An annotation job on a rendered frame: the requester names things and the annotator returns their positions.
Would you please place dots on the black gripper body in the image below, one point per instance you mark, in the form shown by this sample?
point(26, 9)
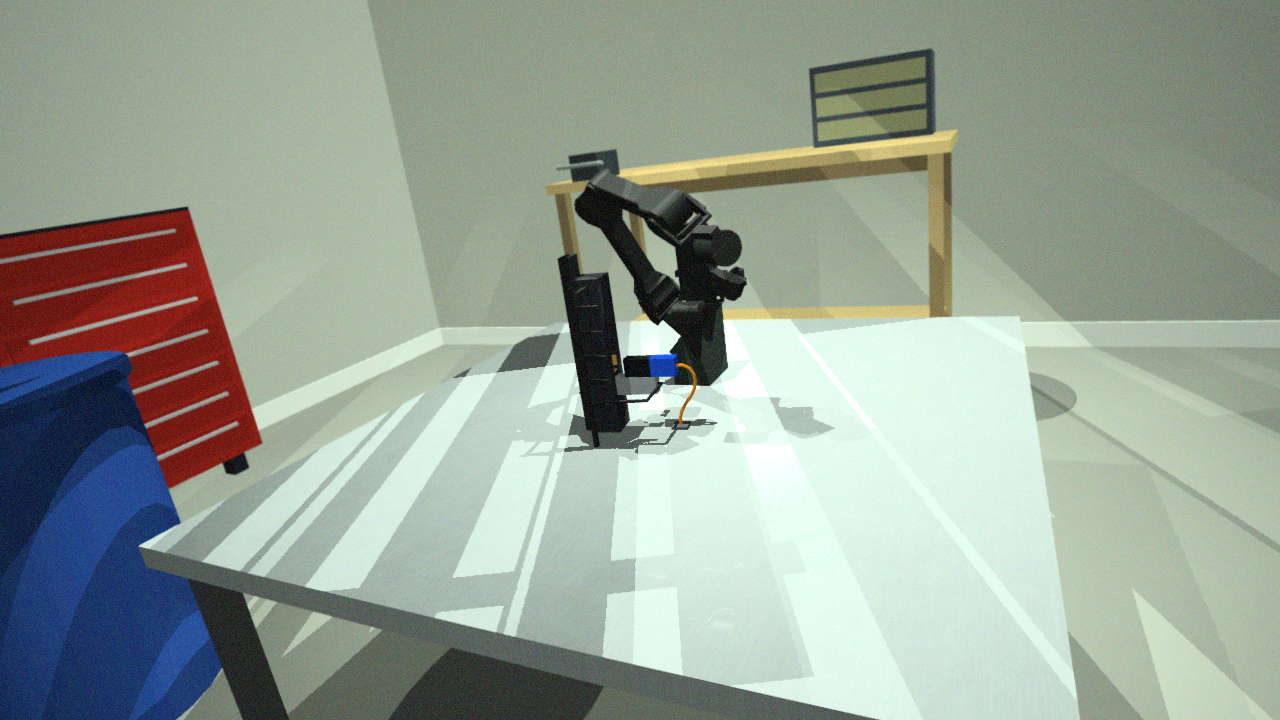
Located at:
point(694, 309)

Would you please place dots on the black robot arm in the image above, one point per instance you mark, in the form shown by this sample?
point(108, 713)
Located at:
point(665, 211)

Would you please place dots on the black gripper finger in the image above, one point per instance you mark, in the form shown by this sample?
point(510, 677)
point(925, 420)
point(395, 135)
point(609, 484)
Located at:
point(708, 329)
point(692, 335)

